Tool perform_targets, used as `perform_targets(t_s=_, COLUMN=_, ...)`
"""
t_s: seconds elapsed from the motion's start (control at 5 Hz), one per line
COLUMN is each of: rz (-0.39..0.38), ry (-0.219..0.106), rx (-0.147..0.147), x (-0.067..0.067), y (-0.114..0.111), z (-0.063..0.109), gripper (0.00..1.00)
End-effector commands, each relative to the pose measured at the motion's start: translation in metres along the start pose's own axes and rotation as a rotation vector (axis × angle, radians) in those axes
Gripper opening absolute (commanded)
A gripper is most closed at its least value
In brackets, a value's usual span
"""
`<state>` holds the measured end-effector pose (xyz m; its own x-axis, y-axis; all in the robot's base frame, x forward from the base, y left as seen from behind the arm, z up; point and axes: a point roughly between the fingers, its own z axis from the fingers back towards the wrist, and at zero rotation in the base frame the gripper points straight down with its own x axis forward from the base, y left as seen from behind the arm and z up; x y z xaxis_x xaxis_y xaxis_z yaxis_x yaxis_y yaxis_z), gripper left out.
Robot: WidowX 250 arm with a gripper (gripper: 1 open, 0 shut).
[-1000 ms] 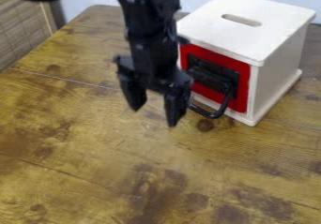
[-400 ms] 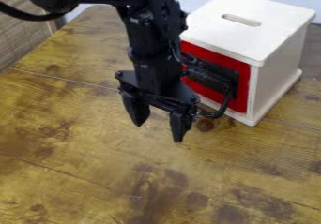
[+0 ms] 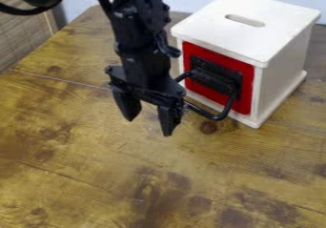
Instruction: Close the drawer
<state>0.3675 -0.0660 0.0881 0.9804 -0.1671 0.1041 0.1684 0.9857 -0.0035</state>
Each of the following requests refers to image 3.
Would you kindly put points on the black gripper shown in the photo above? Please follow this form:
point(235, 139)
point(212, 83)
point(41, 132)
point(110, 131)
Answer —
point(140, 79)

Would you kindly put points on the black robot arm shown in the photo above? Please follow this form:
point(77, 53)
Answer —
point(140, 79)

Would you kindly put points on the red drawer front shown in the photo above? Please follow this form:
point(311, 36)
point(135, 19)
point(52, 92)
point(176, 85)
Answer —
point(219, 75)

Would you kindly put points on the white wooden box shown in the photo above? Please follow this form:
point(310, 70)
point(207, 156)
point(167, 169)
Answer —
point(258, 38)

